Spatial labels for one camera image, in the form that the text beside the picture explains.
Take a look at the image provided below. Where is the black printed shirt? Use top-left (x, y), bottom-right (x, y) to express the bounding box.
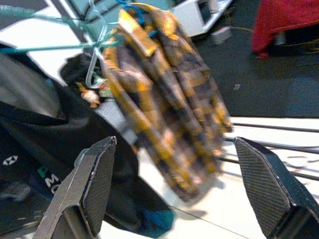
top-left (0, 42), bottom-right (175, 239)

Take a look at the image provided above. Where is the blue plastic hanger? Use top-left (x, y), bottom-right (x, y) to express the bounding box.
top-left (116, 0), bottom-right (160, 38)

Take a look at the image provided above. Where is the yellow plaid shirt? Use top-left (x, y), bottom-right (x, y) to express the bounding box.
top-left (100, 2), bottom-right (234, 203)

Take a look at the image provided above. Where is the small grey box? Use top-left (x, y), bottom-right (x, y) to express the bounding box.
top-left (211, 26), bottom-right (233, 45)

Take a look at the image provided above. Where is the white shelf unit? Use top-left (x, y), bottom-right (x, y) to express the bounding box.
top-left (168, 0), bottom-right (234, 38)

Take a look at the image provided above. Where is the red cloth cover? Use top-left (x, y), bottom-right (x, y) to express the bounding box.
top-left (251, 0), bottom-right (319, 60)

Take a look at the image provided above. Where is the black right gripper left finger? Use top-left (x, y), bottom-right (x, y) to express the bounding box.
top-left (34, 135), bottom-right (118, 239)

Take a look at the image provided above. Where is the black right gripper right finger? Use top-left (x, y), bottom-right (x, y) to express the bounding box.
top-left (233, 136), bottom-right (319, 239)

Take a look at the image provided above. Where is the teal plastic hanger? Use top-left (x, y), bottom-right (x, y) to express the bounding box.
top-left (0, 4), bottom-right (121, 55)

